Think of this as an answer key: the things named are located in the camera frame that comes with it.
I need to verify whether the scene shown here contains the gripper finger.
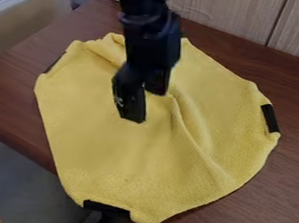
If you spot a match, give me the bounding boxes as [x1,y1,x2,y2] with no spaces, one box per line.
[106,66,153,124]
[141,66,173,98]

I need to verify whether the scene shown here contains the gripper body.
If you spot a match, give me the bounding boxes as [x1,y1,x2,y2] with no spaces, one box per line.
[111,5,187,81]

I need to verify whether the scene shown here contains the yellow cloth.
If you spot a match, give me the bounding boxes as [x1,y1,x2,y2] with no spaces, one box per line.
[20,22,292,223]

